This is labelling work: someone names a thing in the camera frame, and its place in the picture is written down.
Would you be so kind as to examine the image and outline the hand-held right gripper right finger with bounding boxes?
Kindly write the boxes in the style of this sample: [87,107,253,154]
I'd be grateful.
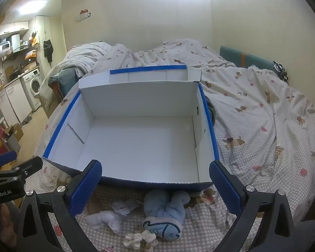
[209,160,296,252]

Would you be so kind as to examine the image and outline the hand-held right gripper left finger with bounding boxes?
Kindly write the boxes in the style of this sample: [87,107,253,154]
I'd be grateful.
[16,160,103,252]

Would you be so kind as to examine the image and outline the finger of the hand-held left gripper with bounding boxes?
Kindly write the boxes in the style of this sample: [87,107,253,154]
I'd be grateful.
[5,156,44,182]
[0,150,17,169]

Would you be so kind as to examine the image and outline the white sock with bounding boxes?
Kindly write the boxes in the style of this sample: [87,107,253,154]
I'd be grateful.
[85,210,121,234]

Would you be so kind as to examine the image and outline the clear plastic packet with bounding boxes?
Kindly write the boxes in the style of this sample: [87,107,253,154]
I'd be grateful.
[112,199,143,217]

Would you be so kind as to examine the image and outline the light blue plush toy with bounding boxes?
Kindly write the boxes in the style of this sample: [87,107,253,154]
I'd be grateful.
[143,189,191,242]

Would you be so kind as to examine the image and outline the white cardboard box blue tape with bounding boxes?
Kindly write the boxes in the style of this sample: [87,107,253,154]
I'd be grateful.
[43,64,220,193]

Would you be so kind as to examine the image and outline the cream fuzzy sock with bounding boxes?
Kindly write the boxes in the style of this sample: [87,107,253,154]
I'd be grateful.
[123,230,158,248]

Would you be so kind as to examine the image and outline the white base cabinets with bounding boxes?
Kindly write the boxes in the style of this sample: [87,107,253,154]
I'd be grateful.
[0,80,32,124]

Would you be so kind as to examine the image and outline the white washing machine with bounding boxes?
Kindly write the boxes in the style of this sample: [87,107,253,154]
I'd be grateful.
[22,68,42,112]

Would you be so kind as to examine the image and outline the dog print blanket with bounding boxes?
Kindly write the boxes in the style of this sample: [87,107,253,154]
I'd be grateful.
[34,39,315,252]

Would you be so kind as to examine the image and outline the person's right leg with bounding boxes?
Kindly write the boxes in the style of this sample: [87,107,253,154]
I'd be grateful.
[301,219,315,252]

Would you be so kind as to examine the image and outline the black hanging jacket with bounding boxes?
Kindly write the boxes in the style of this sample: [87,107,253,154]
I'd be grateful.
[43,39,54,62]

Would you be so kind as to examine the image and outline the white tall cabinet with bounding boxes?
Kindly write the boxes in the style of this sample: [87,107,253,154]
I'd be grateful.
[36,16,53,71]

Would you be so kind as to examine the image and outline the black and white cloth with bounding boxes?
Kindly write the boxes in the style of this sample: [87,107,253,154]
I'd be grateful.
[272,60,289,83]

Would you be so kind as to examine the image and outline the teal cushion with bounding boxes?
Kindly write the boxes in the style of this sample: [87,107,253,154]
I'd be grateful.
[220,45,281,76]

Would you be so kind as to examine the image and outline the white wall boiler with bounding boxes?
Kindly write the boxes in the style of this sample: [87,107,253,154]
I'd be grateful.
[10,34,21,53]

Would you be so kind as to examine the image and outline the white wall cabinets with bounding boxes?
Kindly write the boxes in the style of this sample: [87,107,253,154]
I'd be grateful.
[0,21,29,36]

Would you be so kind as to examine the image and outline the red and white wall hook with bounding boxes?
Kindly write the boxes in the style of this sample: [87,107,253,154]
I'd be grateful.
[76,9,92,21]

